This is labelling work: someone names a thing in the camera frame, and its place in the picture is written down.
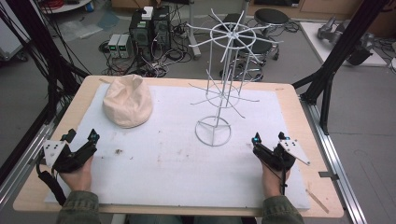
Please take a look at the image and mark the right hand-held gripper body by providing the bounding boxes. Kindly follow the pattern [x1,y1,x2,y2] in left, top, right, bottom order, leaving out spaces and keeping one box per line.
[252,139,311,173]

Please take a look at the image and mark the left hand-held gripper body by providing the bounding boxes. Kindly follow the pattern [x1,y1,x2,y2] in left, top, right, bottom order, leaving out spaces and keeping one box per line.
[42,139,98,174]

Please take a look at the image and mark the white wire display rack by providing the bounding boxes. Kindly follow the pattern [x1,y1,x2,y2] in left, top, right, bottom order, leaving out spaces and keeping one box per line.
[186,7,285,147]

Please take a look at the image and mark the cream fabric hat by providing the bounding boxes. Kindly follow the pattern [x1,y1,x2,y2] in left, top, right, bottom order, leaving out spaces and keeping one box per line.
[102,74,154,130]

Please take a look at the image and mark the person's right hand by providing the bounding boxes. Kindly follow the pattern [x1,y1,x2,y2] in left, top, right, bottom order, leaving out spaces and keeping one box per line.
[261,162,292,199]

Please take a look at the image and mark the person's left hand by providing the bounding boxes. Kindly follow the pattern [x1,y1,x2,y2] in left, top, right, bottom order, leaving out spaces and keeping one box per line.
[59,156,94,192]

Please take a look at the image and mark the grey tape strip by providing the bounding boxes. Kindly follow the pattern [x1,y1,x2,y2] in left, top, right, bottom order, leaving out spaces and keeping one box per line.
[318,170,340,182]

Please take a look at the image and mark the thin wooden stick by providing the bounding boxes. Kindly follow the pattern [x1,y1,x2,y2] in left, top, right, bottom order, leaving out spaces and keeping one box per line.
[305,189,331,215]

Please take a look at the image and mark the white foam mat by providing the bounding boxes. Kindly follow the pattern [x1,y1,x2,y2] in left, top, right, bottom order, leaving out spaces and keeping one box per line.
[44,81,312,210]

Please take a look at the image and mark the black round stool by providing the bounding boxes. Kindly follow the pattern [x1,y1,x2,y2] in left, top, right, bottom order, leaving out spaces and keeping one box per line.
[253,7,290,26]
[219,36,280,82]

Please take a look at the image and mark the grey bench power supply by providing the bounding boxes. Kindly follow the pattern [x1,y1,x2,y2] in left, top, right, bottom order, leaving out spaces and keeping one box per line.
[118,34,134,59]
[106,34,121,59]

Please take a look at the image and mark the white floor platform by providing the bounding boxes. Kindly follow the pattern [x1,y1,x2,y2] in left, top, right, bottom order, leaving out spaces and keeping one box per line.
[299,21,390,68]

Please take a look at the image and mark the black computer tower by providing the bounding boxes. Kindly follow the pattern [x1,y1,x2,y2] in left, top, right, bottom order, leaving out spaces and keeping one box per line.
[151,5,172,51]
[128,9,154,63]

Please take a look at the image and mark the white box on computer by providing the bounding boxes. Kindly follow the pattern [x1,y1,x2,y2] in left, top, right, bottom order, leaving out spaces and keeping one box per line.
[141,6,154,21]

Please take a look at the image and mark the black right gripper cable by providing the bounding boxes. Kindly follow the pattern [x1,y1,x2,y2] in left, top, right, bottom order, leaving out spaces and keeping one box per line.
[277,154,290,197]

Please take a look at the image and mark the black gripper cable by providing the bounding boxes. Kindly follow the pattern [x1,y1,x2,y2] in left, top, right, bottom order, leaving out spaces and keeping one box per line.
[35,154,68,207]
[277,154,290,197]

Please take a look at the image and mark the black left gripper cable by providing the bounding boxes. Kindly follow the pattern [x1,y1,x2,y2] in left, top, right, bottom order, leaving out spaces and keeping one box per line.
[35,154,68,207]

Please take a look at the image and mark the aluminium rail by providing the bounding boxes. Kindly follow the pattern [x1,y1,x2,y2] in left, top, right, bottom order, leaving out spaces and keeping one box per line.
[0,104,68,204]
[299,94,369,224]

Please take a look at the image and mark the black metal frame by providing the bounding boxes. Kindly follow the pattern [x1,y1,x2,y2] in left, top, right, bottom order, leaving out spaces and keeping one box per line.
[0,0,92,127]
[291,0,391,135]

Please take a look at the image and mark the tangle of floor cables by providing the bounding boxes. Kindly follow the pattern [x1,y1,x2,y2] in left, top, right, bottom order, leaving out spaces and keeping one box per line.
[98,18,195,78]

